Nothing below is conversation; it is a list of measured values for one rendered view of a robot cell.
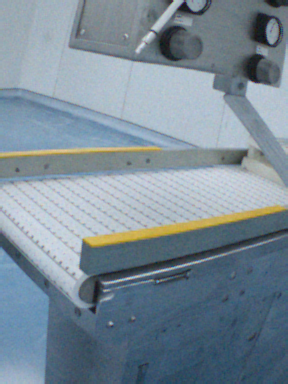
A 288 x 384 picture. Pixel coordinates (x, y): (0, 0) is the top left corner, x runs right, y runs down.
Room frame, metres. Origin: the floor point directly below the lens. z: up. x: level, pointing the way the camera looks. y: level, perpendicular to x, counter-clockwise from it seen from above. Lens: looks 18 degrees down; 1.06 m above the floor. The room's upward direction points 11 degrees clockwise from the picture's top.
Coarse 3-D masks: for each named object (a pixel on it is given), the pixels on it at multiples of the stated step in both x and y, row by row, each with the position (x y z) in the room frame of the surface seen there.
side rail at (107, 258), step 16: (224, 224) 0.56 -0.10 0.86; (240, 224) 0.58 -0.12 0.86; (256, 224) 0.61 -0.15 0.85; (272, 224) 0.64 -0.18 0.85; (144, 240) 0.47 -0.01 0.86; (160, 240) 0.48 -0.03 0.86; (176, 240) 0.50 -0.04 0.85; (192, 240) 0.52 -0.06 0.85; (208, 240) 0.54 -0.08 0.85; (224, 240) 0.56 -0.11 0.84; (240, 240) 0.59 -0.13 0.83; (80, 256) 0.43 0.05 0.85; (96, 256) 0.43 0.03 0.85; (112, 256) 0.44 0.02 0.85; (128, 256) 0.46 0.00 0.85; (144, 256) 0.47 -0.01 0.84; (160, 256) 0.49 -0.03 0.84; (176, 256) 0.51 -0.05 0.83; (96, 272) 0.43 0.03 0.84
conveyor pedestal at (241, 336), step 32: (64, 320) 0.65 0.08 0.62; (224, 320) 0.71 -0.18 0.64; (256, 320) 0.79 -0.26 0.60; (64, 352) 0.64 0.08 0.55; (96, 352) 0.58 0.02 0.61; (128, 352) 0.54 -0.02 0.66; (160, 352) 0.60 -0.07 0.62; (192, 352) 0.66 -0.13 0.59; (224, 352) 0.74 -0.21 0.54; (256, 352) 0.84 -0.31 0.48
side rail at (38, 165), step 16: (0, 160) 0.64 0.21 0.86; (16, 160) 0.66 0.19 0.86; (32, 160) 0.68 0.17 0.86; (48, 160) 0.70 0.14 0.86; (64, 160) 0.72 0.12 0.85; (80, 160) 0.74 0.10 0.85; (96, 160) 0.76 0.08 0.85; (112, 160) 0.78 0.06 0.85; (128, 160) 0.80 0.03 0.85; (144, 160) 0.83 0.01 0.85; (160, 160) 0.85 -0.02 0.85; (176, 160) 0.88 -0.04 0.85; (192, 160) 0.91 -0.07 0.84; (208, 160) 0.94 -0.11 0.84; (224, 160) 0.98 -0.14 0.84; (240, 160) 1.02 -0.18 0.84; (0, 176) 0.64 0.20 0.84; (16, 176) 0.66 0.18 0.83
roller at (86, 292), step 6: (90, 276) 0.45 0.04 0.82; (96, 276) 0.45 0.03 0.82; (84, 282) 0.44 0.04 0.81; (90, 282) 0.44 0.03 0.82; (96, 282) 0.44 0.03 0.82; (84, 288) 0.44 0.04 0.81; (90, 288) 0.44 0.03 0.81; (96, 288) 0.44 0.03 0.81; (78, 294) 0.44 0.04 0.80; (84, 294) 0.44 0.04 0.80; (90, 294) 0.44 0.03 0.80; (96, 294) 0.45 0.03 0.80; (84, 300) 0.44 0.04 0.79; (90, 300) 0.44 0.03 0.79; (96, 300) 0.45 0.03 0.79
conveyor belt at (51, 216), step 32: (0, 192) 0.60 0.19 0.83; (32, 192) 0.62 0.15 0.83; (64, 192) 0.65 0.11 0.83; (96, 192) 0.68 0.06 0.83; (128, 192) 0.71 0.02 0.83; (160, 192) 0.74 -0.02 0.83; (192, 192) 0.77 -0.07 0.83; (224, 192) 0.80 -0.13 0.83; (256, 192) 0.85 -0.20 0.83; (0, 224) 0.56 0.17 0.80; (32, 224) 0.53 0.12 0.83; (64, 224) 0.54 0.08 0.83; (96, 224) 0.56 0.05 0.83; (128, 224) 0.59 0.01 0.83; (160, 224) 0.61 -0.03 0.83; (32, 256) 0.49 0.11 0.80; (64, 256) 0.47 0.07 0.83; (64, 288) 0.44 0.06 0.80
